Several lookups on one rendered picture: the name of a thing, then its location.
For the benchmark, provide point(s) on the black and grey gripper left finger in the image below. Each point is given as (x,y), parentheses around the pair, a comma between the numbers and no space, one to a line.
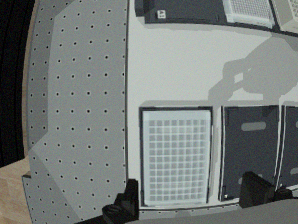
(117,214)

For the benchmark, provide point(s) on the white deep-well block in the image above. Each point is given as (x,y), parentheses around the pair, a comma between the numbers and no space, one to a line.
(286,14)

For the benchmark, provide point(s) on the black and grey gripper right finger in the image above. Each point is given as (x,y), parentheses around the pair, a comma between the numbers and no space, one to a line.
(257,191)

